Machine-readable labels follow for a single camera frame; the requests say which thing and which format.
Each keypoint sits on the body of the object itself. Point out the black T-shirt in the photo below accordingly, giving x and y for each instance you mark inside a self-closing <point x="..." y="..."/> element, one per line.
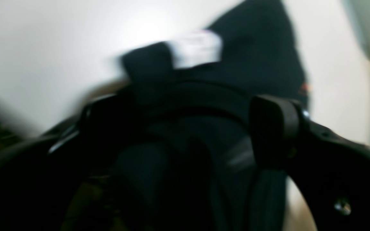
<point x="185" y="160"/>

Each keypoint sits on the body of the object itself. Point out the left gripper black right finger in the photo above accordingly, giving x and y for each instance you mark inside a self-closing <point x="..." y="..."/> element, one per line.
<point x="331" y="172"/>

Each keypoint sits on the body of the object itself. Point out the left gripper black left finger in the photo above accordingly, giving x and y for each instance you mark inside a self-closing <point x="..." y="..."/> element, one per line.
<point x="40" y="177"/>

